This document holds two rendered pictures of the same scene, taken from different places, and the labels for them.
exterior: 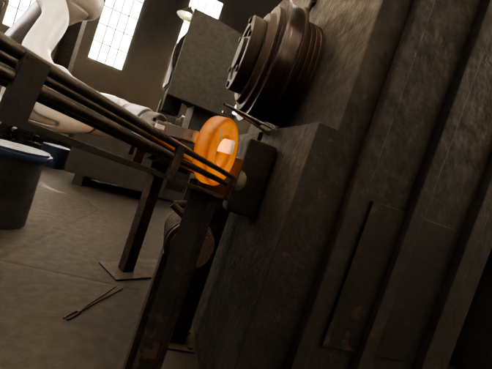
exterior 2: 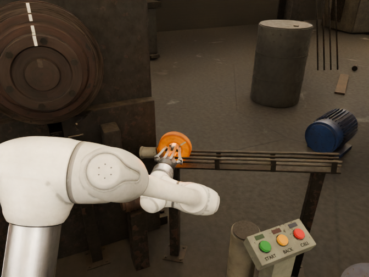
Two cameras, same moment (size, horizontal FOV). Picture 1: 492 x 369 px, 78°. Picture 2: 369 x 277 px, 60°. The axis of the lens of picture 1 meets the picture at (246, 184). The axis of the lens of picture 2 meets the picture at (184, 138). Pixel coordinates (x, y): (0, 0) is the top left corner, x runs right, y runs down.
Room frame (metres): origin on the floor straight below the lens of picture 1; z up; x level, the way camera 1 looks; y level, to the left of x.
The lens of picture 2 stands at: (0.82, 1.36, 1.48)
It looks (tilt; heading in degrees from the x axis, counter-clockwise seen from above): 29 degrees down; 262
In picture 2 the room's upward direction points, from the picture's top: straight up
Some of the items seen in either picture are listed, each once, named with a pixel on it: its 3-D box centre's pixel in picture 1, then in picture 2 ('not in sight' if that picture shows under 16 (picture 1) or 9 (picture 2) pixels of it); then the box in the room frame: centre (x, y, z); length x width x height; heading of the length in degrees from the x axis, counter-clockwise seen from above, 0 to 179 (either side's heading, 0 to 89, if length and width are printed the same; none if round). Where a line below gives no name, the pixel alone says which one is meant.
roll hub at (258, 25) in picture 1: (244, 55); (42, 73); (1.18, 0.16, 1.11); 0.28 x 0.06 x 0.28; 16
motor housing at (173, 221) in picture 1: (165, 302); (144, 225); (0.85, 0.11, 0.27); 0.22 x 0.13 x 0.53; 16
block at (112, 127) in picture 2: (250, 178); (112, 148); (0.99, -0.01, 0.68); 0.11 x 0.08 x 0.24; 106
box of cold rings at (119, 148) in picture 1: (125, 157); not in sight; (3.67, 1.48, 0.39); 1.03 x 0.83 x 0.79; 110
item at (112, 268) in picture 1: (144, 205); not in sight; (1.59, 0.47, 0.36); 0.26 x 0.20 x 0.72; 51
